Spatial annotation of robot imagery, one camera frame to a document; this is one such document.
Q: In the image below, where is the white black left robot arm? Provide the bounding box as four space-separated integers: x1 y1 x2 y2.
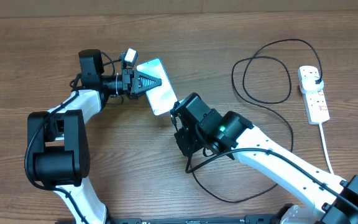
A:
24 49 150 223

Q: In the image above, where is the white power strip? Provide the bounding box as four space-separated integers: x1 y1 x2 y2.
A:
298 65 330 124

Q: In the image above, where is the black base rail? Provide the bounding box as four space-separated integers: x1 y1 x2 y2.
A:
106 214 280 224

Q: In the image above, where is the Samsung Galaxy smartphone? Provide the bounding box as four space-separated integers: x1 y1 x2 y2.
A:
136 58 178 116

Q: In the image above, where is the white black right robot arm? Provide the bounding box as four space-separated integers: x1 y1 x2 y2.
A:
137 67 358 223

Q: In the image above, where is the white charger plug adapter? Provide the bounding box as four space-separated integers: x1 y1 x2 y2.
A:
300 76 324 94

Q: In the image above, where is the black USB charging cable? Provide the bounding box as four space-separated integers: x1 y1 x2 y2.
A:
170 39 324 204

